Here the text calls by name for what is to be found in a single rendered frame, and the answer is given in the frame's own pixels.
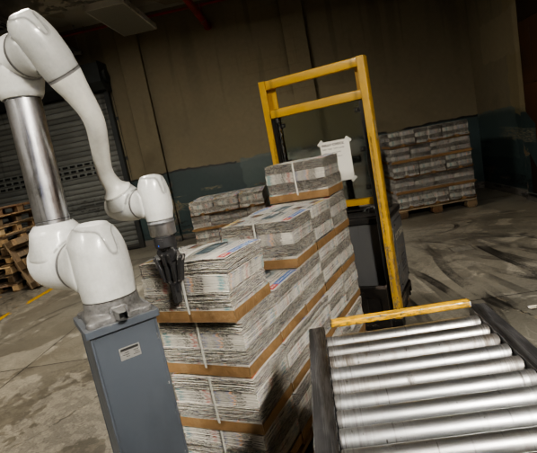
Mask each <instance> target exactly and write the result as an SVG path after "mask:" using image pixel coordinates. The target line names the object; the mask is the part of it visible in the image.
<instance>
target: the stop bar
mask: <svg viewBox="0 0 537 453"><path fill-rule="evenodd" d="M466 307H471V302H470V300H469V299H468V298H466V299H460V300H454V301H447V302H442V303H435V304H430V305H424V306H413V307H406V308H401V309H394V310H388V311H382V312H376V313H371V314H364V315H353V316H347V317H341V318H335V319H330V327H331V328H334V327H340V326H346V325H352V324H363V323H370V322H376V321H382V320H388V319H394V318H400V317H406V316H413V315H423V314H430V313H435V312H442V311H448V310H454V309H460V308H466Z"/></svg>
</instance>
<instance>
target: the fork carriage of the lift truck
mask: <svg viewBox="0 0 537 453"><path fill-rule="evenodd" d="M359 288H360V293H361V294H360V295H359V296H361V298H362V300H361V301H362V304H361V306H362V310H363V312H364V314H371V313H376V312H382V311H388V310H391V306H390V300H389V294H388V289H387V285H384V286H360V287H359ZM365 326H371V327H372V329H385V328H392V327H393V323H392V319H388V320H382V321H376V322H370V323H365Z"/></svg>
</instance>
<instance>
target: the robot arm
mask: <svg viewBox="0 0 537 453"><path fill-rule="evenodd" d="M7 30H8V33H6V34H4V35H2V36H1V37H0V101H1V102H4V105H5V108H6V112H7V116H8V120H9V123H10V127H11V131H12V134H13V140H14V144H15V147H16V151H17V155H18V158H19V162H20V166H21V169H22V176H23V179H24V183H25V187H26V191H27V194H28V198H29V202H30V204H31V211H32V215H33V218H34V222H35V226H34V227H33V228H32V229H31V231H30V233H29V252H28V255H27V268H28V271H29V274H30V275H31V276H32V278H33V279H34V280H35V281H37V282H38V283H39V284H40V285H42V286H44V287H47V288H50V289H58V290H74V291H76V292H77V293H79V295H80V297H81V300H82V302H83V308H84V311H81V312H79V313H78V314H77V317H78V319H82V320H83V321H84V323H85V324H86V329H87V331H91V330H95V329H97V328H99V327H101V326H104V325H106V324H110V323H113V322H116V321H124V320H127V319H128V318H129V317H130V316H132V315H136V314H139V313H143V312H146V311H149V310H151V309H152V305H151V304H150V303H146V302H145V301H143V300H142V299H141V298H140V297H139V295H138V292H137V289H136V283H135V275H134V271H133V267H132V262H131V260H130V256H129V253H128V248H127V245H126V243H125V241H124V239H123V237H122V235H121V233H120V232H119V231H118V229H117V228H116V227H115V226H114V225H112V224H111V223H109V222H108V221H106V220H95V221H89V222H85V223H82V224H79V223H78V222H77V221H75V220H74V219H70V216H69V212H68V208H67V204H66V197H65V194H64V190H63V186H62V182H61V179H60V174H59V170H58V167H57V160H56V157H55V153H54V148H53V145H52V141H51V137H50V134H49V130H48V123H47V119H46V115H45V112H44V108H43V104H42V100H41V99H43V97H44V94H45V81H47V83H48V84H49V85H50V86H51V87H52V88H53V89H54V90H55V91H56V92H57V93H58V94H60V95H61V96H62V97H63V98H64V99H65V100H66V101H67V102H68V103H69V104H70V105H71V106H72V107H73V108H74V110H75V111H76V112H77V113H78V115H79V116H80V117H81V119H82V121H83V123H84V125H85V128H86V132H87V136H88V139H89V144H90V148H91V152H92V160H93V163H94V167H95V171H96V173H97V176H98V178H99V180H100V182H101V185H102V186H103V188H104V190H105V197H104V199H105V202H104V209H105V211H106V213H107V214H108V216H110V217H111V218H113V219H116V220H119V221H134V220H139V219H141V218H144V219H146V222H147V225H148V229H149V233H150V236H151V237H152V238H153V239H154V247H155V249H157V255H156V256H155V257H153V261H154V262H155V264H156V266H157V268H158V270H159V272H160V274H161V276H162V279H163V282H164V283H168V284H169V285H170V289H171V293H172V295H173V299H174V303H180V302H181V301H182V300H183V298H182V294H181V291H182V289H181V285H180V282H181V281H183V280H184V259H185V256H186V254H185V253H180V252H179V250H178V248H177V241H176V236H175V234H174V233H176V227H175V223H174V218H173V205H172V196H171V193H170V190H169V187H168V185H167V182H166V181H165V180H164V178H163V176H162V175H160V174H154V173H153V174H148V175H145V176H142V177H140V178H139V181H138V185H137V187H135V186H134V185H132V184H131V183H130V182H124V181H121V180H120V178H119V177H118V176H117V175H116V174H115V173H114V171H113V169H112V166H111V160H110V146H109V138H108V130H107V126H106V122H105V119H104V116H103V114H102V111H101V108H100V106H99V104H98V103H97V101H96V99H95V97H94V95H93V93H92V90H91V88H90V86H89V85H88V83H87V81H86V79H85V77H84V73H83V71H82V69H81V68H80V66H79V65H78V63H77V61H76V59H75V57H74V55H73V53H72V51H71V50H70V48H69V47H68V46H67V45H66V43H65V42H64V40H63V39H62V37H61V36H60V35H59V34H58V32H57V31H56V29H55V28H54V27H53V26H52V25H51V24H50V23H49V22H48V21H47V20H46V19H45V18H43V17H42V16H41V15H40V14H38V13H37V12H35V11H34V10H31V9H29V8H27V9H23V10H21V11H19V12H17V13H13V14H12V15H10V16H9V19H8V21H7ZM177 259H178V261H177Z"/></svg>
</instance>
